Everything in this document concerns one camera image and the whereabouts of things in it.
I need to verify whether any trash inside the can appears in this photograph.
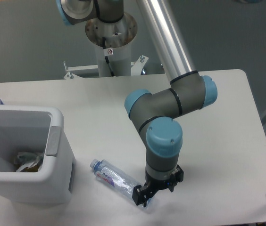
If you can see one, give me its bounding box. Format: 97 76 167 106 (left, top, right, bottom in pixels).
14 152 44 172

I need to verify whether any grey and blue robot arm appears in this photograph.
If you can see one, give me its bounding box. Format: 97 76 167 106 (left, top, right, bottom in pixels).
56 0 217 206

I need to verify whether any black cable on pedestal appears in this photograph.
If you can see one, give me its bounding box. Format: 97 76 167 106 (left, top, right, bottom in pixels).
102 36 115 77

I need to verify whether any white plastic trash can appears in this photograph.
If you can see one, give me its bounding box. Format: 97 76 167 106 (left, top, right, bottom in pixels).
0 105 75 203

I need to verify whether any clear plastic water bottle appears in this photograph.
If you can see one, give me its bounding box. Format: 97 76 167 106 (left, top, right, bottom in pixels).
90 159 141 205

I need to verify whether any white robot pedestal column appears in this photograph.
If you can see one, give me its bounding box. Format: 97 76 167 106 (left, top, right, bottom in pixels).
85 12 138 77

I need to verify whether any white metal base frame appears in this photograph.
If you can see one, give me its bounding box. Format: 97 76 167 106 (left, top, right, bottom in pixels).
63 55 166 80

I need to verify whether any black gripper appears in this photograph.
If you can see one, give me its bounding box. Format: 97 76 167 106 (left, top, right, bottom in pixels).
132 165 184 207

